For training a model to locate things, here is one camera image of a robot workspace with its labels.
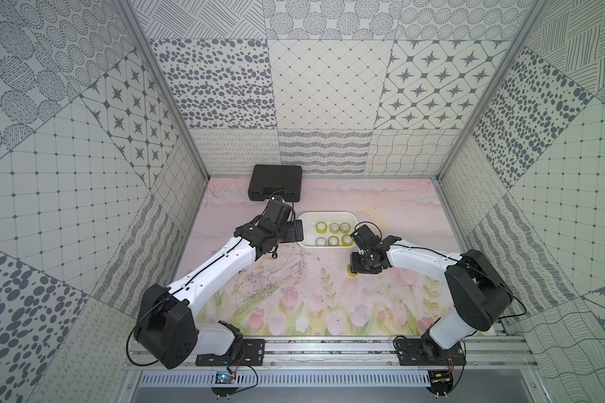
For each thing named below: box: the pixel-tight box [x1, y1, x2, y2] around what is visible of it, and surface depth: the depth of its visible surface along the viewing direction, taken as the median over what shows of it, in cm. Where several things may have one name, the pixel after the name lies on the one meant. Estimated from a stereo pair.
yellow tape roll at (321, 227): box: [315, 221, 328, 235], surface depth 103 cm
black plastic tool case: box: [247, 164, 303, 203], surface depth 119 cm
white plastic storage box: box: [298, 211, 358, 250], surface depth 101 cm
